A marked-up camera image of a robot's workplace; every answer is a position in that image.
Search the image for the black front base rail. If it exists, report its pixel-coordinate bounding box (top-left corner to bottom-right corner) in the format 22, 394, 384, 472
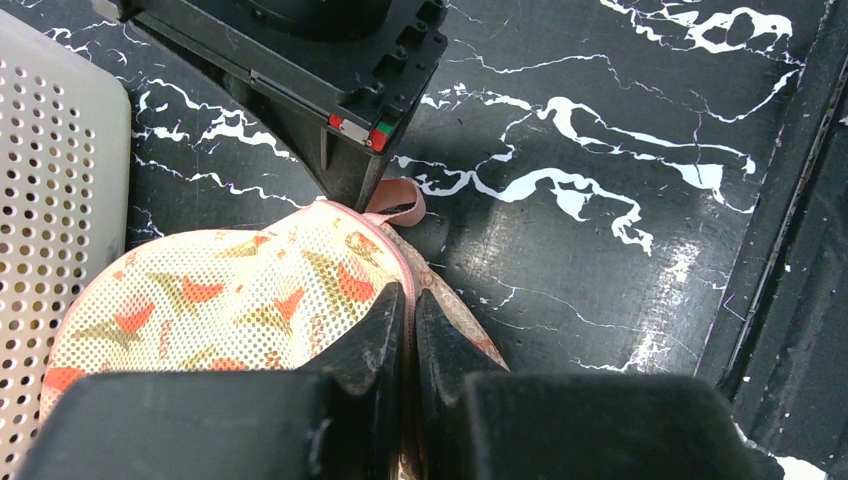
696, 1, 847, 479

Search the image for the cream perforated laundry basket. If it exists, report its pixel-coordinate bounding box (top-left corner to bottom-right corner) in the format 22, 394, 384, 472
1, 13, 131, 479

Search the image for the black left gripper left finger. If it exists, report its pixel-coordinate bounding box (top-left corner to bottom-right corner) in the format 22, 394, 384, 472
18, 283, 405, 479

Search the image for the floral mesh laundry bag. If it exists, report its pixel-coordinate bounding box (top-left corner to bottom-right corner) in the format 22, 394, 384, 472
38, 178, 511, 480

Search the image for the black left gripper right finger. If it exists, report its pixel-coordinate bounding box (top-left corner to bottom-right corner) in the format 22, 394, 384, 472
415, 291, 783, 479

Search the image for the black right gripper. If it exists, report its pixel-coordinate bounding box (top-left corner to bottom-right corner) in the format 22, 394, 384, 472
91, 1, 448, 212

